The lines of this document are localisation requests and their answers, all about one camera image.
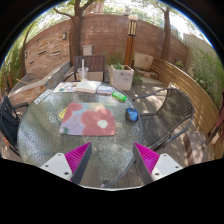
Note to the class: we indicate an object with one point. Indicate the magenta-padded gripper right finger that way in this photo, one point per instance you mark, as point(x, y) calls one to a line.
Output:
point(163, 165)

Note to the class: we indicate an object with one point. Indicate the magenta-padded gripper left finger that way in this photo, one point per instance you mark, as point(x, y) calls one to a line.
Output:
point(56, 164)

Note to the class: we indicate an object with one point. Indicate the blue and black computer mouse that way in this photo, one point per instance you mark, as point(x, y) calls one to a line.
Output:
point(131, 115)

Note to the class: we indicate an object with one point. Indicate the floral pink mouse pad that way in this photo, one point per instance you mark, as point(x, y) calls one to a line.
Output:
point(88, 121)

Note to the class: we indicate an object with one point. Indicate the grey wicker armchair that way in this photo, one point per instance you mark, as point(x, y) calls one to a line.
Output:
point(166, 116)

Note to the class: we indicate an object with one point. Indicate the yellow paper note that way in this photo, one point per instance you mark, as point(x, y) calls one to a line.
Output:
point(62, 114)

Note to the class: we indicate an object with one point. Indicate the black metal chair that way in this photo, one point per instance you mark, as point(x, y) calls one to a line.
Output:
point(8, 123)

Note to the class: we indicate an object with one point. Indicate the white printed label strip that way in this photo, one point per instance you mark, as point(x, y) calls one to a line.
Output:
point(43, 96)

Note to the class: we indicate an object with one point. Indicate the colourful printed booklet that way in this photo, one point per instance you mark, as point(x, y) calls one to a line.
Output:
point(65, 87)

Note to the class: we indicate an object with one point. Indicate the curved wooden slat fence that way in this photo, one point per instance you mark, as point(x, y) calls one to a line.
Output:
point(190, 90)

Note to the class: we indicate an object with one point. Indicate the green tissue pack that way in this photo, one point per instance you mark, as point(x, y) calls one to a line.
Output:
point(119, 96)

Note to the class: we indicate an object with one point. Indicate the raised stone garden bed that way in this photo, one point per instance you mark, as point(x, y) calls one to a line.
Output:
point(50, 81)

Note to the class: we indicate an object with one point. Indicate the open white book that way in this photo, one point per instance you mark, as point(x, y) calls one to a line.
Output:
point(87, 86)

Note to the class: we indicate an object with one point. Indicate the pale blue booklet stack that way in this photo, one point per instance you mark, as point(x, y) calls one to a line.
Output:
point(105, 90)

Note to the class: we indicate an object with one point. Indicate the concrete planter with plant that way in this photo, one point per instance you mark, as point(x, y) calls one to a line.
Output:
point(121, 78)

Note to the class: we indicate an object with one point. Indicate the pale stone slab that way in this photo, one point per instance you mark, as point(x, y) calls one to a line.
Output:
point(144, 61)

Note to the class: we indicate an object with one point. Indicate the dark wooden slatted chair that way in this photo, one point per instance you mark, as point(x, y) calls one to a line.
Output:
point(95, 63)

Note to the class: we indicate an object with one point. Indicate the slender tree trunk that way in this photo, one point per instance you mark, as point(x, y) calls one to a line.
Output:
point(166, 36)

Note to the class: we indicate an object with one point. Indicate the forked tree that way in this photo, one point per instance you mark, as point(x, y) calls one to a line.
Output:
point(75, 36)

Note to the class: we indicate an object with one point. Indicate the black wall lamp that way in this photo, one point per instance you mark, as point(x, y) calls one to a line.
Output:
point(25, 54)
point(64, 36)

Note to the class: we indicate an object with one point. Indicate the grey electrical wall box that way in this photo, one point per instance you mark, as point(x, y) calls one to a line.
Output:
point(87, 50)

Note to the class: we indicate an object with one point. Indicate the wooden garden lamp post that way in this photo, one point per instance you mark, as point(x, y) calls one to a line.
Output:
point(130, 46)

